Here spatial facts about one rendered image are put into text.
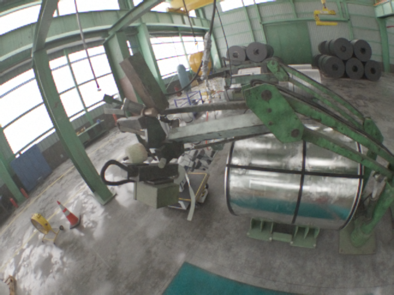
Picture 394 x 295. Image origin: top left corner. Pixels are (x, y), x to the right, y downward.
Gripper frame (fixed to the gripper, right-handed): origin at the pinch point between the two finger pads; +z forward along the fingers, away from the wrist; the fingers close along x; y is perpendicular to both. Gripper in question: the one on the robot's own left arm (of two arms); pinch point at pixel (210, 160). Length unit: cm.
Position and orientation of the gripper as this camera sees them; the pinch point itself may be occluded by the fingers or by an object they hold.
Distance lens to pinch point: 163.0
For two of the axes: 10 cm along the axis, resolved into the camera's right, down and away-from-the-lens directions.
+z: 8.9, 4.6, 0.8
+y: 3.9, -8.3, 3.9
